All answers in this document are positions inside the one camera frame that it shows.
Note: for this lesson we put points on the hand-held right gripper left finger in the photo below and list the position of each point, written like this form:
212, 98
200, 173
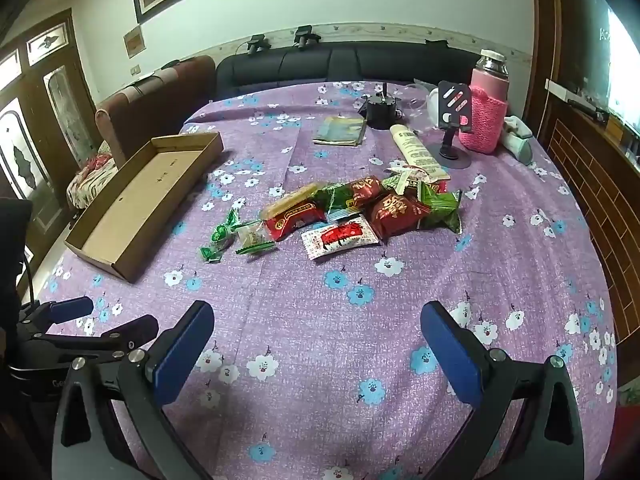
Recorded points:
182, 352

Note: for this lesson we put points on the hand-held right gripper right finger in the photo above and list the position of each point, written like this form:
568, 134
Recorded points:
450, 355

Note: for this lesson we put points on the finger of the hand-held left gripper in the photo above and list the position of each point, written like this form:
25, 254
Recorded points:
70, 309
125, 334

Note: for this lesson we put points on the shallow cardboard box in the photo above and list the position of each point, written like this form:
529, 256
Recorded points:
145, 200

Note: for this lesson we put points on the clear pastry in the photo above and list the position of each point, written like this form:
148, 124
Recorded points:
252, 237

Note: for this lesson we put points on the green candy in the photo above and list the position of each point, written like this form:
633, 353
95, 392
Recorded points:
227, 225

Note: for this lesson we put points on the green snack packet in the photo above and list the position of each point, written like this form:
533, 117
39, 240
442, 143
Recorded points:
335, 197
442, 205

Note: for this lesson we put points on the dark red snack packet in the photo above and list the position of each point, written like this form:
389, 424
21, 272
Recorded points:
365, 190
397, 212

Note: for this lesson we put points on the white and red snack packet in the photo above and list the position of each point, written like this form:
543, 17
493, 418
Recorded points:
340, 237

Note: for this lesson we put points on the red packet with gold label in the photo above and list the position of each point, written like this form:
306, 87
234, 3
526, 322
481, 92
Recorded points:
295, 220

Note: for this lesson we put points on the small green white packet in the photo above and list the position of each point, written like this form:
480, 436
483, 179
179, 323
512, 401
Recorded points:
402, 180

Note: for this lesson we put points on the tan wafer packet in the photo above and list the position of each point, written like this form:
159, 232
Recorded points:
292, 196

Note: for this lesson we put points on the long beige biscuit packet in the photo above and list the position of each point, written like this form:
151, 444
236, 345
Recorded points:
417, 152

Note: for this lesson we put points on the purple floral tablecloth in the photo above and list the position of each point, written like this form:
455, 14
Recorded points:
320, 320

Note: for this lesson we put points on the floral printed blanket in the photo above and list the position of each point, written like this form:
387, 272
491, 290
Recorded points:
92, 175

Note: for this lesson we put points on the wooden door with glass panels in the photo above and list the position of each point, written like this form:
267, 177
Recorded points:
35, 125

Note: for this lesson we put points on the brown armchair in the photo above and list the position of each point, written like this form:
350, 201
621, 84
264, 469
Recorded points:
150, 105

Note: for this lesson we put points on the wooden cabinet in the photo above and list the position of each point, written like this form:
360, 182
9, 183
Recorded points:
590, 170

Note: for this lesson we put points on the bottle in pink knitted sleeve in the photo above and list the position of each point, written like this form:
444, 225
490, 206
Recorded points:
482, 110

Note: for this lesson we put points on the thin booklet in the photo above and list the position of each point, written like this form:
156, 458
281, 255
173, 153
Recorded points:
340, 131

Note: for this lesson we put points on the black phone stand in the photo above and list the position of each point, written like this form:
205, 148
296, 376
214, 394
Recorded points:
454, 105

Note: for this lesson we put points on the clear plastic bag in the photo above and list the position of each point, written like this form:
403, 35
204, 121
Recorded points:
420, 105

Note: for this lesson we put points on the black round holder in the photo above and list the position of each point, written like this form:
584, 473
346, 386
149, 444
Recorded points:
379, 110

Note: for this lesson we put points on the white stick on cabinet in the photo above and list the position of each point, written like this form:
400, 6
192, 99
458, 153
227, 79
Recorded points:
575, 97

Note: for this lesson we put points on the black leather sofa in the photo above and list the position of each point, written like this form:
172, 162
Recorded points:
300, 67

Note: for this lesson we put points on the black clamp device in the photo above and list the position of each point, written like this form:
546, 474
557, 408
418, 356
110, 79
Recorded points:
259, 44
306, 36

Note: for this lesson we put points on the television screen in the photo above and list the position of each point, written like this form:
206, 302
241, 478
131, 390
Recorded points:
600, 35

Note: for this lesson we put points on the wall socket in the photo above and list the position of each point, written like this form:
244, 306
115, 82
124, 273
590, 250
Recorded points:
135, 69

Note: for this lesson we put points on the small wall plaque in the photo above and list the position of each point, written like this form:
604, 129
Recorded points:
134, 42

